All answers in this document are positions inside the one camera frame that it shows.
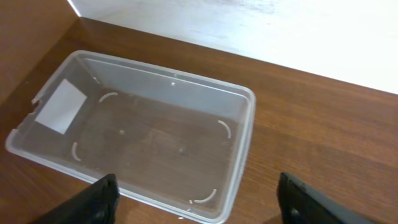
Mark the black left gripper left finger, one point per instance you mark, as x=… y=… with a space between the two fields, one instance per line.
x=97 y=204

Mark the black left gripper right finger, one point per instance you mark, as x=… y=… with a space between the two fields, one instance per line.
x=301 y=204

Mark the clear plastic bin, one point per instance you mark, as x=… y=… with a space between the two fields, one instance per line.
x=174 y=140

